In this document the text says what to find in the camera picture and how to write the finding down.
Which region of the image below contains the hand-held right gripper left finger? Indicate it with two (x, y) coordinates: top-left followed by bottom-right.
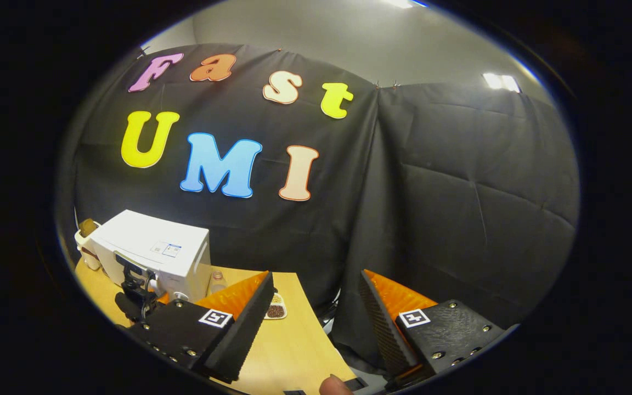
(128, 272), (276, 383)

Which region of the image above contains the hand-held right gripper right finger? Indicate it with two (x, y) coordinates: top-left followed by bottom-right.
(358, 269), (520, 391)

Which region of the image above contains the white microwave oven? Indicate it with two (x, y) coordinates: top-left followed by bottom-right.
(90, 210), (212, 303)

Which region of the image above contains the divided dish of beans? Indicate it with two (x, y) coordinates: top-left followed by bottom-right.
(266, 292), (288, 320)

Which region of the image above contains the white toaster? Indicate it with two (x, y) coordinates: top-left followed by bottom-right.
(75, 218), (103, 270)

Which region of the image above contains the black backdrop cloth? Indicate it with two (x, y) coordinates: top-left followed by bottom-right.
(58, 44), (580, 374)

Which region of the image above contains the ceiling light panel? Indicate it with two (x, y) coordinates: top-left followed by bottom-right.
(482, 72), (522, 94)

